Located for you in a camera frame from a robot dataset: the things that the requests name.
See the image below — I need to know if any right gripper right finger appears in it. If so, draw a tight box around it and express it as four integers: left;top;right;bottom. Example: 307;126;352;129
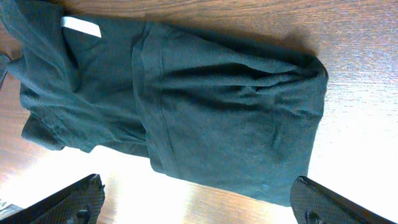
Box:
290;176;395;224

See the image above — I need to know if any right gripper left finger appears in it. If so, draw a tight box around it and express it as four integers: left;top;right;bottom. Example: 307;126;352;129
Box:
1;174;105;224

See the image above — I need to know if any dark green Nike t-shirt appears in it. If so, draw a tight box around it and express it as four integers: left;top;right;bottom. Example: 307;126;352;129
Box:
1;1;328;206

